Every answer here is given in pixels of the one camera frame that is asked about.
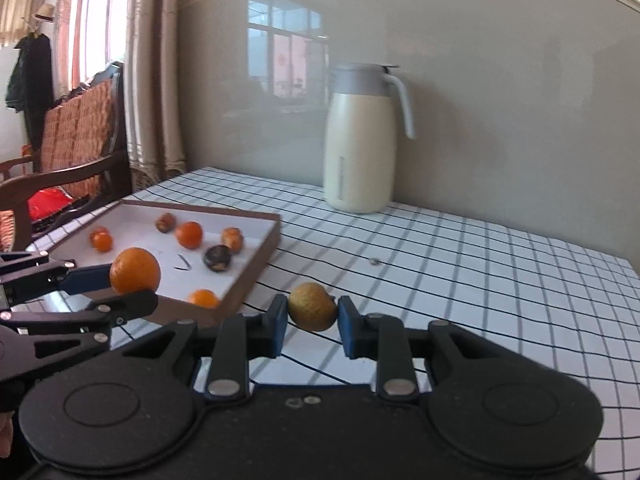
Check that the white grid tablecloth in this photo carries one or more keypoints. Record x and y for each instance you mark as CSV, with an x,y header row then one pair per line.
x,y
526,352

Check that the wooden bench with cushion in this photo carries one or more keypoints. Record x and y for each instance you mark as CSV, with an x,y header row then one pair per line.
x,y
83,151

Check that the dark hanging coat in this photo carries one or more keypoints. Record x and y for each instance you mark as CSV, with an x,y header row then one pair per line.
x,y
30,87

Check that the carrot piece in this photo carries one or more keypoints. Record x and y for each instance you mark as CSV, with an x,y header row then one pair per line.
x,y
97,232
166,222

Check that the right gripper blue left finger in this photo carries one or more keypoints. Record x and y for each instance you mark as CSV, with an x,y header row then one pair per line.
x,y
237,341

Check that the red bag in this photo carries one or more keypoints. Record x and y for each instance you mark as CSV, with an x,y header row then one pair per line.
x,y
46,202

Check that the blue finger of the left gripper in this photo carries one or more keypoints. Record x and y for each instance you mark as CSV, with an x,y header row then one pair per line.
x,y
97,317
26,276

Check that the beige lace curtain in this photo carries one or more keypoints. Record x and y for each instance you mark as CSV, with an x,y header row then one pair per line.
x,y
154,140

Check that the small yellow-green longan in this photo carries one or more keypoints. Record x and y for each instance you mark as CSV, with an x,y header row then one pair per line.
x,y
311,307

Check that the orange mandarin front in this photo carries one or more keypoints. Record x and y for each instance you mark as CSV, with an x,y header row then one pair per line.
x,y
104,243

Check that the orange mandarin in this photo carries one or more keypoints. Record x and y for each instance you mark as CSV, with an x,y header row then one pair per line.
x,y
189,235
135,269
104,243

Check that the brown cardboard box tray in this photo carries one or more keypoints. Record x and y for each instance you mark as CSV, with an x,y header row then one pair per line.
x,y
132,224

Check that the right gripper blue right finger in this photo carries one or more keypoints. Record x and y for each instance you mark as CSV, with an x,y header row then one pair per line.
x,y
382,339

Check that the cream thermos jug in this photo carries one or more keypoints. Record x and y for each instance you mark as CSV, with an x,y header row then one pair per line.
x,y
361,136

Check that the peeled rough mandarin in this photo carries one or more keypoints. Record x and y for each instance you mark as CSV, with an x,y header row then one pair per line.
x,y
233,239

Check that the straw hat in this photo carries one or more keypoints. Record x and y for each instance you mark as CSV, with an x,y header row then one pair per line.
x,y
45,13

